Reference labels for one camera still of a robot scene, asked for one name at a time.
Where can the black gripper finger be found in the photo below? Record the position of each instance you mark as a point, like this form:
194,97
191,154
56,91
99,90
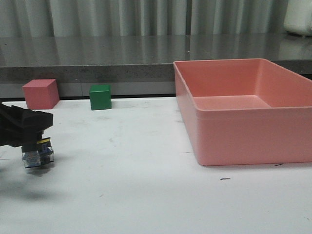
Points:
22,127

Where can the yellow mushroom push button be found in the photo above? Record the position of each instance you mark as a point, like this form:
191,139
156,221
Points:
37,154

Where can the pink cube block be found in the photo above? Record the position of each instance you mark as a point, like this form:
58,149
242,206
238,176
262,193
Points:
41,94

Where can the green cube block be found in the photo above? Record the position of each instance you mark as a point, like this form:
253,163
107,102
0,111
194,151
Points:
100,97

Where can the grey curtain backdrop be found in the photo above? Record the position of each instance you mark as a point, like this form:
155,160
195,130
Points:
64,18

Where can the grey stone counter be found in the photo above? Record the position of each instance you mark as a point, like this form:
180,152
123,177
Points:
135,66

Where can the pink plastic bin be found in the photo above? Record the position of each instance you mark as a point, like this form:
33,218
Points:
245,111

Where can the white appliance on counter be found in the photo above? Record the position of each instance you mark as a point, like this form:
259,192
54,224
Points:
298,17

